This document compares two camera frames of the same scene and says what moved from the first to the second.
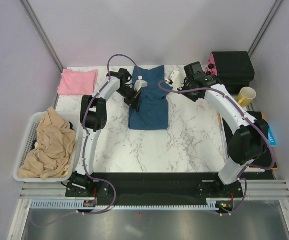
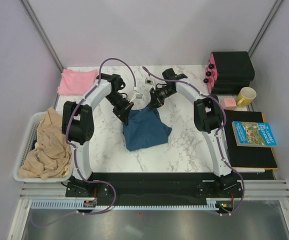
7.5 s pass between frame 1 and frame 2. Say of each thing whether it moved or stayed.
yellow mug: stayed
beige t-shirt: stayed
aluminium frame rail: stayed
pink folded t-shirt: stayed
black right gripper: moved
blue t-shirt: moved
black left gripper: moved
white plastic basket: stayed
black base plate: stayed
